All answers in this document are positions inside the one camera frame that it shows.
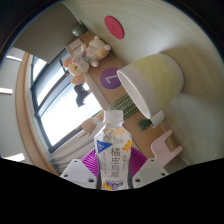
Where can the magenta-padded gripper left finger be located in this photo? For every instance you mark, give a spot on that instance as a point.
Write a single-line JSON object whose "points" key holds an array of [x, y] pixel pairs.
{"points": [[78, 171]]}

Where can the flat round red coaster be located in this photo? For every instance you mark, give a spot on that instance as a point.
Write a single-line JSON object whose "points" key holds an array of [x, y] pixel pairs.
{"points": [[114, 27]]}

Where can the white wall socket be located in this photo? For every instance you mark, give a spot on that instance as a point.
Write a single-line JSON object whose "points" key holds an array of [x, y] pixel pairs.
{"points": [[75, 45]]}

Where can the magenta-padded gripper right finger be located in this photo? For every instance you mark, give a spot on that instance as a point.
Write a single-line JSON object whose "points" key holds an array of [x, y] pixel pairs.
{"points": [[148, 170]]}

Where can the grey-green desk partition panel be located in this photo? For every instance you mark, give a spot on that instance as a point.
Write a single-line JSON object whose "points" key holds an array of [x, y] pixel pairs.
{"points": [[46, 33]]}

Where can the small plant in white pot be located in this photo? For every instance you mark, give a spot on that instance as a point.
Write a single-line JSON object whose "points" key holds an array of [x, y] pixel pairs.
{"points": [[156, 119]]}

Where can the clear drink bottle white cap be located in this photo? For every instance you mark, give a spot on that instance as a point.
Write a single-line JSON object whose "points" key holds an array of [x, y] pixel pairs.
{"points": [[113, 153]]}

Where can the dark-framed window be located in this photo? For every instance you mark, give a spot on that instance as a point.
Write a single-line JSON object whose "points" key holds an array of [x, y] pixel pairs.
{"points": [[60, 113]]}

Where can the white and yellow cup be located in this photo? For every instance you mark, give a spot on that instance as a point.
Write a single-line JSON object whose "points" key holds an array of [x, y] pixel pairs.
{"points": [[153, 80]]}

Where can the dark horse figure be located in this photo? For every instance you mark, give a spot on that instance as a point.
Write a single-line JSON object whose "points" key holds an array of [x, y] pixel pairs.
{"points": [[81, 95]]}

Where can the ceiling lights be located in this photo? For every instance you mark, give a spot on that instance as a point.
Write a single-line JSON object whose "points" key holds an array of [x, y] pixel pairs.
{"points": [[13, 58]]}

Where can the tall green cactus figure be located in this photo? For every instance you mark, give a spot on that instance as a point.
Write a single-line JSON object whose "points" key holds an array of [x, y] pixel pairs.
{"points": [[125, 106]]}

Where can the small round green cactus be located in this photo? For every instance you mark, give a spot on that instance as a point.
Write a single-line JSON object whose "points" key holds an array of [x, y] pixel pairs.
{"points": [[80, 30]]}

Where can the round purple number sign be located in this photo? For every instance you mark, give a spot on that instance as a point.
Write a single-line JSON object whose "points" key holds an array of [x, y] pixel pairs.
{"points": [[108, 78]]}

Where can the grey curtain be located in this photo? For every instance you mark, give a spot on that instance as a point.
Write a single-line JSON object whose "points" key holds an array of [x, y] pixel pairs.
{"points": [[73, 150]]}

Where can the pink horse figure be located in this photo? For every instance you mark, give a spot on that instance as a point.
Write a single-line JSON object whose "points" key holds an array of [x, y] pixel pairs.
{"points": [[163, 148]]}

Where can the beige plush mouse toy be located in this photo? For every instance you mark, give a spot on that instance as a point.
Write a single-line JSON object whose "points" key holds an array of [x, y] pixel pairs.
{"points": [[83, 60]]}

